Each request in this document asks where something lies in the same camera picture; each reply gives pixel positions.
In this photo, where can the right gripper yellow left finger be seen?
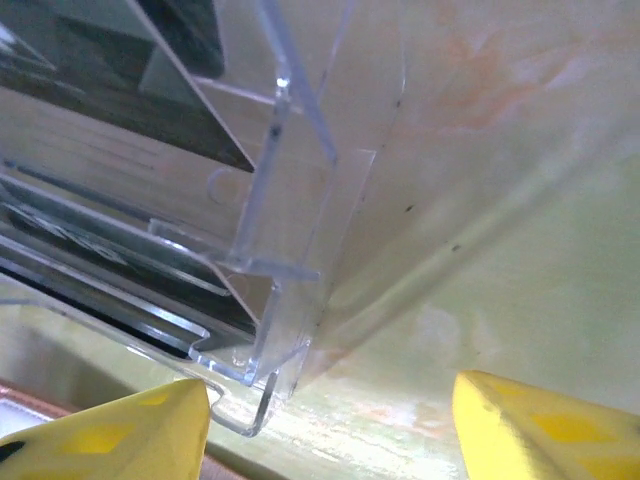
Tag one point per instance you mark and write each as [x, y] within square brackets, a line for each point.
[100, 440]

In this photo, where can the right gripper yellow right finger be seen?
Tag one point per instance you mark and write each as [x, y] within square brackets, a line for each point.
[550, 435]

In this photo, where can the black component tray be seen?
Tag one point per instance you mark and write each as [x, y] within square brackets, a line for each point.
[280, 200]

